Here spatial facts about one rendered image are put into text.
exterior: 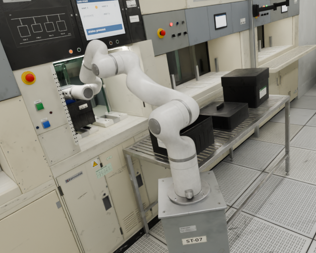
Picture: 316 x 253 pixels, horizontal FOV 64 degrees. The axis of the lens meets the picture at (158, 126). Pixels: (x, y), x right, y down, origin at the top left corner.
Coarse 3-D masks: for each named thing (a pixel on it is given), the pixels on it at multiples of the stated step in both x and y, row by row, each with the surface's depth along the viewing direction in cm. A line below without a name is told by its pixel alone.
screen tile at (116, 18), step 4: (100, 4) 146; (104, 4) 148; (108, 4) 150; (112, 4) 151; (116, 4) 153; (104, 8) 148; (108, 8) 150; (112, 8) 152; (116, 8) 154; (116, 12) 154; (104, 16) 149; (108, 16) 151; (112, 16) 153; (116, 16) 154; (104, 20) 149; (108, 20) 151; (112, 20) 153; (116, 20) 155; (120, 20) 157
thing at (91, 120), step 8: (64, 88) 164; (72, 104) 163; (80, 104) 167; (88, 104) 171; (72, 112) 164; (80, 112) 168; (88, 112) 172; (72, 120) 165; (80, 120) 169; (88, 120) 173; (88, 128) 176
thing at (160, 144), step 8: (200, 120) 155; (208, 120) 145; (184, 128) 168; (192, 128) 136; (200, 128) 141; (208, 128) 146; (152, 136) 150; (192, 136) 137; (200, 136) 142; (208, 136) 147; (152, 144) 153; (160, 144) 148; (200, 144) 143; (208, 144) 149; (160, 152) 151; (200, 152) 144
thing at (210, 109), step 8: (208, 104) 191; (216, 104) 187; (224, 104) 184; (232, 104) 180; (240, 104) 178; (200, 112) 178; (208, 112) 174; (216, 112) 171; (224, 112) 168; (232, 112) 166; (240, 112) 170; (216, 120) 167; (224, 120) 163; (232, 120) 163; (240, 120) 172; (216, 128) 170; (224, 128) 165; (232, 128) 164
